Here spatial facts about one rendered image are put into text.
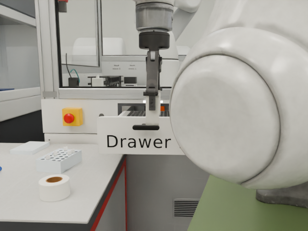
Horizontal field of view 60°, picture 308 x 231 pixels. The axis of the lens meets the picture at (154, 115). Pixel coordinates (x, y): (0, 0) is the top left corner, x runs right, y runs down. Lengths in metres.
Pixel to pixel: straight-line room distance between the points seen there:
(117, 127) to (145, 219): 0.59
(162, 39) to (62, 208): 0.44
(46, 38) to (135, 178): 0.69
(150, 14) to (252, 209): 0.44
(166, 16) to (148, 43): 0.07
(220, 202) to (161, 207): 0.81
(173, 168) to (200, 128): 0.94
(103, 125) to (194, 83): 0.59
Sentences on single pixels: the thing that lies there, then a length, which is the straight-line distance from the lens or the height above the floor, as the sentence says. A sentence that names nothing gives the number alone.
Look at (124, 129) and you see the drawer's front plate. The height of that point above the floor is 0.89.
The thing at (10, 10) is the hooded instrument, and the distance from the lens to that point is 1.75.
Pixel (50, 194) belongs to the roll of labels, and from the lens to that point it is 0.68.
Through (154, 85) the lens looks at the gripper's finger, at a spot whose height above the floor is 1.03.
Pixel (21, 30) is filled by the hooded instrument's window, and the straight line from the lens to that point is 1.87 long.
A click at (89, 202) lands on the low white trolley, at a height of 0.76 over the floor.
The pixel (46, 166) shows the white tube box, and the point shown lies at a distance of 0.87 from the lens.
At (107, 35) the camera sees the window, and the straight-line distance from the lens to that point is 1.14.
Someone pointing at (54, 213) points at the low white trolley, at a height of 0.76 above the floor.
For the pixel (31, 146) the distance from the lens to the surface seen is 1.12.
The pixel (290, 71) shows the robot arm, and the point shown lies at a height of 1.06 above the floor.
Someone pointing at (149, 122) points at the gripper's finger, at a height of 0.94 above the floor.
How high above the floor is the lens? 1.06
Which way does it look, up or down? 9 degrees down
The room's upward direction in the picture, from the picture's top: straight up
